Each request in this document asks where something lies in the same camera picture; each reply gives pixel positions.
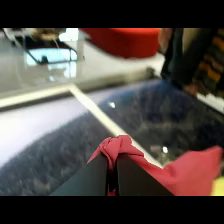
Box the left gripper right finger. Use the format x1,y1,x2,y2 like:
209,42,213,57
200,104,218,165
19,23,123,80
116,153,173,197

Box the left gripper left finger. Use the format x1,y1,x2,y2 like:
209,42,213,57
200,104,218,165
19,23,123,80
51,153,110,197

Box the red garment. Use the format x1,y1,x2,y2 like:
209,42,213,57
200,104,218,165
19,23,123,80
87,134,224,197

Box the orange striped dark garment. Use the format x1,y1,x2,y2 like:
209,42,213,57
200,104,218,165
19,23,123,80
191,28,224,98

